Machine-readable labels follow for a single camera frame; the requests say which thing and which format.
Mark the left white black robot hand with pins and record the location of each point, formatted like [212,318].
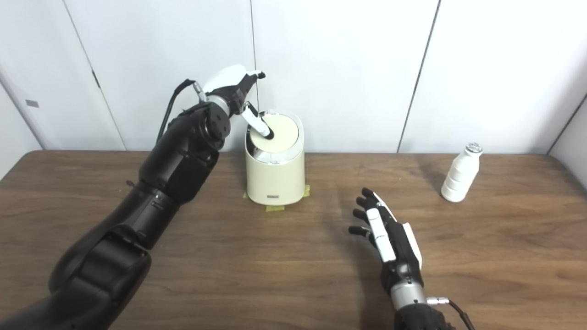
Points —
[227,78]

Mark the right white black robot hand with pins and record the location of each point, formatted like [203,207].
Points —
[399,247]

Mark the round cream bin lid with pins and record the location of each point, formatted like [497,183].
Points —
[284,135]

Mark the small white plastic bottle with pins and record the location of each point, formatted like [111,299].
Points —
[460,176]

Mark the cream-colored bin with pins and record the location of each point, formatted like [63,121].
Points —
[275,181]

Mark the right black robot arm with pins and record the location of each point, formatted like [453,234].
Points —
[417,316]

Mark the small grey wall label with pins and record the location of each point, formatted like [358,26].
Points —
[32,103]

